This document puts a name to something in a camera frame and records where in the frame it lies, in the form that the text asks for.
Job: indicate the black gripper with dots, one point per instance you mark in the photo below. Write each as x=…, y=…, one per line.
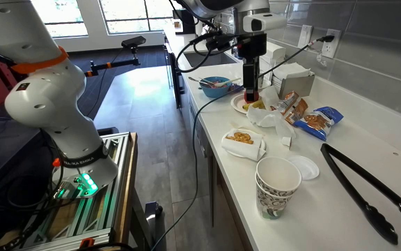
x=252, y=46

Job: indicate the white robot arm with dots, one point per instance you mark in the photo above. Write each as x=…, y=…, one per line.
x=48, y=102

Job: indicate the large printed paper cup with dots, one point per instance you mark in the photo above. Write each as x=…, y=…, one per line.
x=278, y=185

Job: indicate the white fruit plate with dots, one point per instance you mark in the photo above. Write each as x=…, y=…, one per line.
x=237, y=106

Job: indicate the blue plastic bowl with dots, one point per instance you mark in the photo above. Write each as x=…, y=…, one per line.
x=216, y=89

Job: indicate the crumpled white wrapper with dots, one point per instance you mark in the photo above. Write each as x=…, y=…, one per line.
x=265, y=116

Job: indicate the metal napkin holder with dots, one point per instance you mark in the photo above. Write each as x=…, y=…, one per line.
x=296, y=81

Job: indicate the orange snack bag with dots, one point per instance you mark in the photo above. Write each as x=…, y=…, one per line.
x=294, y=107

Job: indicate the orange snack pieces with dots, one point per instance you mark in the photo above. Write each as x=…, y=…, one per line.
x=240, y=137

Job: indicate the small white wrapper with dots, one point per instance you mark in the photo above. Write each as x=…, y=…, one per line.
x=286, y=134

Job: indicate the white paper plate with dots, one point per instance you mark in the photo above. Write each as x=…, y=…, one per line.
x=244, y=148

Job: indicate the blue chip bag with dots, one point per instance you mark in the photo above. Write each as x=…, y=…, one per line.
x=319, y=121

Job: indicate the black coffee machine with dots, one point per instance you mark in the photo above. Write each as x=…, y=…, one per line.
x=184, y=21

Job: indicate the white plastic lid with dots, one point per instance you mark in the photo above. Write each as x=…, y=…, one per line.
x=307, y=167

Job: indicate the bright window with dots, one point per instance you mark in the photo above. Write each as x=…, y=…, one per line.
x=126, y=14

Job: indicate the black tongs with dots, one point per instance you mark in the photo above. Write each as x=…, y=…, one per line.
x=362, y=195

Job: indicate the aluminium robot cart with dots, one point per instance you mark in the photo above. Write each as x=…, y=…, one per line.
x=94, y=204

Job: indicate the white wall switch plate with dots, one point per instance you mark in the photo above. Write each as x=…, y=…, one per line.
x=305, y=35

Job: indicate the white wall outlet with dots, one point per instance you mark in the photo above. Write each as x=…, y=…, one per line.
x=333, y=46

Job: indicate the black camera on stand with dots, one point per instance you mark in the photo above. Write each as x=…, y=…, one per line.
x=133, y=42

